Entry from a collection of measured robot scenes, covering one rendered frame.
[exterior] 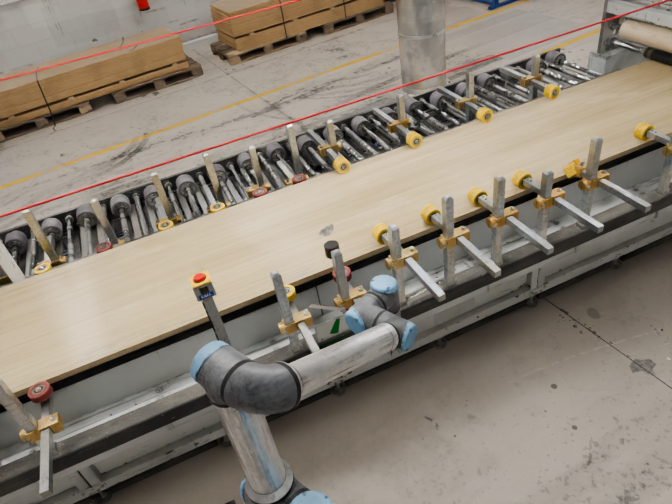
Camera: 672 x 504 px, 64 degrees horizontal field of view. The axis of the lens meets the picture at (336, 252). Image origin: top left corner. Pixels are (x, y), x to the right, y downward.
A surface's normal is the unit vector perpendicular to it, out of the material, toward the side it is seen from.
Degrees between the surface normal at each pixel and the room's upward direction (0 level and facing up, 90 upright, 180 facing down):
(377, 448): 0
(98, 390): 90
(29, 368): 0
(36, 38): 90
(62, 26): 90
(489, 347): 0
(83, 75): 90
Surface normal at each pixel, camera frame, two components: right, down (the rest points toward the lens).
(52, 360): -0.15, -0.77
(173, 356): 0.39, 0.53
